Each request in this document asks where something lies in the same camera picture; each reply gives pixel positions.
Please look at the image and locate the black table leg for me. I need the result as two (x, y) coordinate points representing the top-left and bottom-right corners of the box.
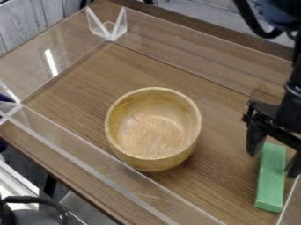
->
(44, 175), (57, 198)

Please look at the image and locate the grey metal base plate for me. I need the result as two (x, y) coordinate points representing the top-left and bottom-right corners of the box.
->
(60, 192), (118, 225)

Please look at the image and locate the black cable lower left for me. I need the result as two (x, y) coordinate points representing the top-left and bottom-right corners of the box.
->
(0, 195), (72, 225)

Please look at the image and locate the brown wooden bowl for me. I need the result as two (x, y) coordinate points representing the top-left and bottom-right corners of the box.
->
(104, 87), (202, 172)

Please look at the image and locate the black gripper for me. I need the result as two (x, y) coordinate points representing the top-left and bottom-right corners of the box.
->
(242, 83), (301, 178)

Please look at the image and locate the clear acrylic tray enclosure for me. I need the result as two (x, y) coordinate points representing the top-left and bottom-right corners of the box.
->
(0, 3), (301, 225)

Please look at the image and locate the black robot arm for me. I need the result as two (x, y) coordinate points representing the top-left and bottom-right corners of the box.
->
(233, 0), (301, 178)

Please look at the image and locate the green rectangular block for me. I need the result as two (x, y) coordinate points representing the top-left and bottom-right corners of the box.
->
(254, 142), (286, 213)

